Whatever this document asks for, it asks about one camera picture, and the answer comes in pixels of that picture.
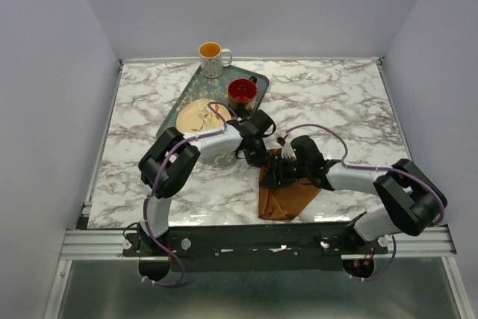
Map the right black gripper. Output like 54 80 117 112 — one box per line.
259 153 311 186

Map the brown cloth napkin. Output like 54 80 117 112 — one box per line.
258 148 322 220

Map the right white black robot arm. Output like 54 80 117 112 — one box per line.
259 135 447 253

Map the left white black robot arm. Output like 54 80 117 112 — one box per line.
138 110 276 255

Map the white mug yellow inside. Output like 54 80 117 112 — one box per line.
199 42 232 78

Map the red black mug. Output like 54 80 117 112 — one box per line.
227 76 258 118

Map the peach floral plate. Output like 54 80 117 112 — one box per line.
176 99 232 133

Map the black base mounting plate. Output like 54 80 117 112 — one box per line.
122 222 388 273

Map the green floral tray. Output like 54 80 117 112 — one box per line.
155 63 270 167

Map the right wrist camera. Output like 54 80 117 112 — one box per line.
276 135 296 160

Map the aluminium frame rail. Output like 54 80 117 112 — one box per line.
60 226 456 261

